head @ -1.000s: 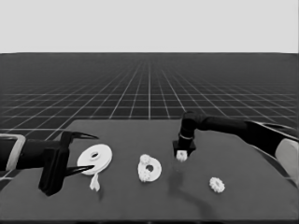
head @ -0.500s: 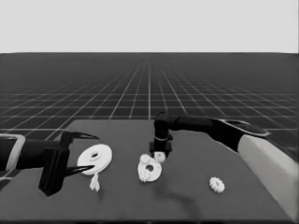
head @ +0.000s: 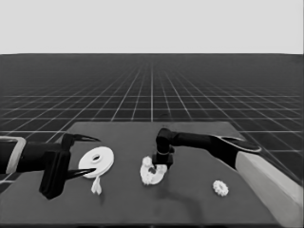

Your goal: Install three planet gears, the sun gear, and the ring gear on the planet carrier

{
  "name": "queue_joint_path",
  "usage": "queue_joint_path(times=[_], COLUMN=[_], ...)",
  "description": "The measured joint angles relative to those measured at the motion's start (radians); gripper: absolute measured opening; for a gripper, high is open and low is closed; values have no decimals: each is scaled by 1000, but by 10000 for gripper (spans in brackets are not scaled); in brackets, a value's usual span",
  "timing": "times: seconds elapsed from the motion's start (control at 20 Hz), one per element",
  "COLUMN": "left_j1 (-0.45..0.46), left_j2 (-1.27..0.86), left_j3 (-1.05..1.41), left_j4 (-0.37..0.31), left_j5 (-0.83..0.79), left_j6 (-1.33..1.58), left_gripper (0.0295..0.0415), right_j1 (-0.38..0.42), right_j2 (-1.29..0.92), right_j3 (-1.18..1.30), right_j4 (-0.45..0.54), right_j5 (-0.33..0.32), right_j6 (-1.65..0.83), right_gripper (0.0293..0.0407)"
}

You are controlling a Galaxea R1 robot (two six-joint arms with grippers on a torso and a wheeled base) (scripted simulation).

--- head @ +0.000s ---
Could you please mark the large thick white disc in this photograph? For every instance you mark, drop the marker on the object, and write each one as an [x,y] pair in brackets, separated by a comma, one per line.
[106,163]

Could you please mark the larger white gear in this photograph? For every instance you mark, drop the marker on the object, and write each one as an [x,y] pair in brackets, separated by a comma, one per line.
[224,189]

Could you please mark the small white T-shaped piece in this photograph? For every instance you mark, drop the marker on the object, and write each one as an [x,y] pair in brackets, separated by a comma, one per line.
[96,188]

